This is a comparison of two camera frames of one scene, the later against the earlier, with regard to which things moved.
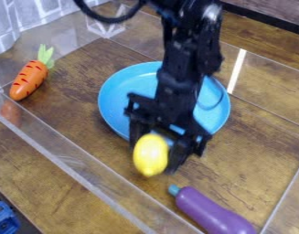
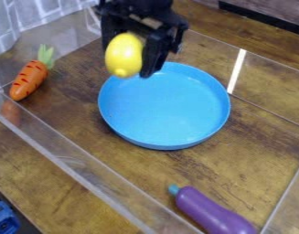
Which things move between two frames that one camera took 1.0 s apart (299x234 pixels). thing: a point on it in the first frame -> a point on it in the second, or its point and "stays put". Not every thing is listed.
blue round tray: [138, 79] stays put
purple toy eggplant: [213, 217] stays put
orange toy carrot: [32, 74] stays put
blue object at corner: [5, 222] stays put
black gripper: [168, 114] -> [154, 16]
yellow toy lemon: [150, 154] -> [123, 53]
